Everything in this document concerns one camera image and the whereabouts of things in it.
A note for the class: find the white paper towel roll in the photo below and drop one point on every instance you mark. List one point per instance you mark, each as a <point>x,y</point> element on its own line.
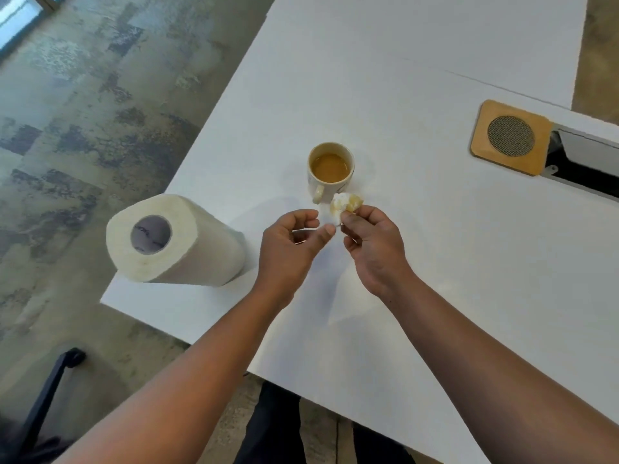
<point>203,246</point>

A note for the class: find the brown milky coffee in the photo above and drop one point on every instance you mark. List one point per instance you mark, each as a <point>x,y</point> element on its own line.
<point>331,168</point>

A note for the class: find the person's right hand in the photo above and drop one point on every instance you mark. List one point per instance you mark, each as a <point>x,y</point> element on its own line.
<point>379,251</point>

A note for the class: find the person's right thumb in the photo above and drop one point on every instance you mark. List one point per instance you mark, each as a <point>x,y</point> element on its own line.
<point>350,230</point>

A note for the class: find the person's left forearm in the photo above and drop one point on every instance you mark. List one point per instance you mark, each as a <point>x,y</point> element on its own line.
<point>183,381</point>

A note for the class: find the person's right forearm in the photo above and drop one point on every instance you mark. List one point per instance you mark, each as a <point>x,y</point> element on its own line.
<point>488,372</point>

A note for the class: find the person's left hand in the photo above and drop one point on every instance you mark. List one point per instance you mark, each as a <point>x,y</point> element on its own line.
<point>280,258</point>

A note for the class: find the person's left thumb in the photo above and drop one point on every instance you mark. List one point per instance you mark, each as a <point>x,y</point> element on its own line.
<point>320,238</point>

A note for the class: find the glass window with frame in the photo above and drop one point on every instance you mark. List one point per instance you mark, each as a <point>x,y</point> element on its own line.
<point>19,14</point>

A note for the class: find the person's black trousers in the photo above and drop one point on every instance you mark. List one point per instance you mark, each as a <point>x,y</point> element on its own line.
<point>271,430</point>

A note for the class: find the stained paper tissue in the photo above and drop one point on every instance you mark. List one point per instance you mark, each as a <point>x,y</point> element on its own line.
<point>346,202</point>

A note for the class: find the square wooden mesh coaster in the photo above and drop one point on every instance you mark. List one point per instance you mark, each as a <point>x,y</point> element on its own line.
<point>488,144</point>

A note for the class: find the cream ceramic mug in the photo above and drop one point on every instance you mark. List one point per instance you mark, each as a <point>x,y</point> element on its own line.
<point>319,188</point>

